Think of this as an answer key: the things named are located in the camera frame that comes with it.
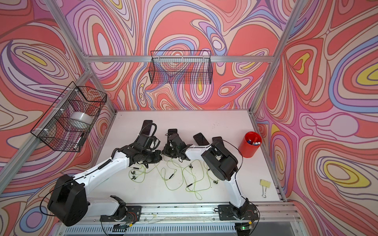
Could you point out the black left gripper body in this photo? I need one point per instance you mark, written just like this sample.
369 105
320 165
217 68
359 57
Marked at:
149 157

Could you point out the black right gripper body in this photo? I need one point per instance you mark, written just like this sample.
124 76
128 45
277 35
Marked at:
170 151

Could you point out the green earphones set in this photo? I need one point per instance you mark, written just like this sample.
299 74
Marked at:
196 179
171 173
138 173

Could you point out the black smartphone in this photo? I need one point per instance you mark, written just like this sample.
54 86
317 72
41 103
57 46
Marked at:
201 140

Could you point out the grey-edged smartphone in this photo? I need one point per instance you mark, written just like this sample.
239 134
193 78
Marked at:
172 131

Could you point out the blue-cased smartphone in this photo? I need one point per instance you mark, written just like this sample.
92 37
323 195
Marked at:
218 139

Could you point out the green earphone cable plug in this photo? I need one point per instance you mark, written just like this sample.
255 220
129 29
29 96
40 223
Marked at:
212 176

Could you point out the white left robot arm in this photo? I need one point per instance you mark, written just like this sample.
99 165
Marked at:
70 201

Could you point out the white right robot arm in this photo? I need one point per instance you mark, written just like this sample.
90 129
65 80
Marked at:
222 163

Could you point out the white tape roll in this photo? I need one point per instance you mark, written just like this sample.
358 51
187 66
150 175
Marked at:
80 120

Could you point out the red plastic cup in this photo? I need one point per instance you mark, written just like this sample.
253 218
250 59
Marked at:
250 144

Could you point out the yellow binder clip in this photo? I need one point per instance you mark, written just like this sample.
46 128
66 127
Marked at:
265 186

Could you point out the left wire basket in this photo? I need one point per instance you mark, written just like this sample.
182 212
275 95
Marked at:
55 131

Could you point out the wire basket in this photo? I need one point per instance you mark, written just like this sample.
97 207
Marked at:
192 67
55 131

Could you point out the back wire basket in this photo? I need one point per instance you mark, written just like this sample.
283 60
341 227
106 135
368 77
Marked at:
192 67

